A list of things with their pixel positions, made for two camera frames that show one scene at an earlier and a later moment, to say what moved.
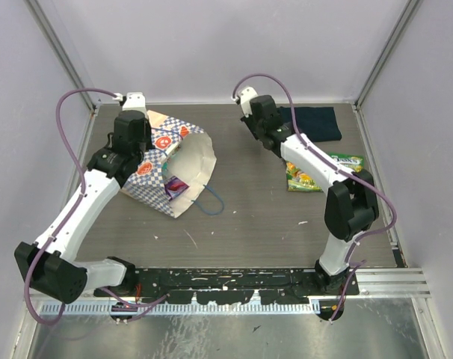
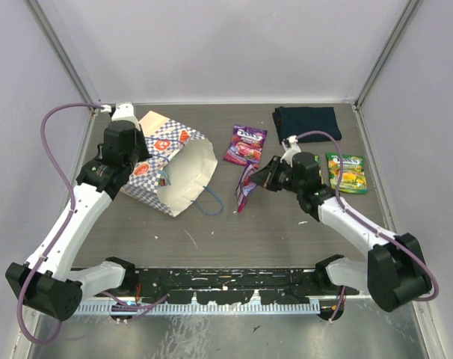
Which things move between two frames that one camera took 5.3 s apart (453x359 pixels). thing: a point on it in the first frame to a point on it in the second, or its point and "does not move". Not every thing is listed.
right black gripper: (247, 123) to (264, 177)
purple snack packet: (174, 187) to (245, 185)
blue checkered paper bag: (178, 170) does not move
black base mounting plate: (234, 284) does not move
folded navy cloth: (318, 123) does not move
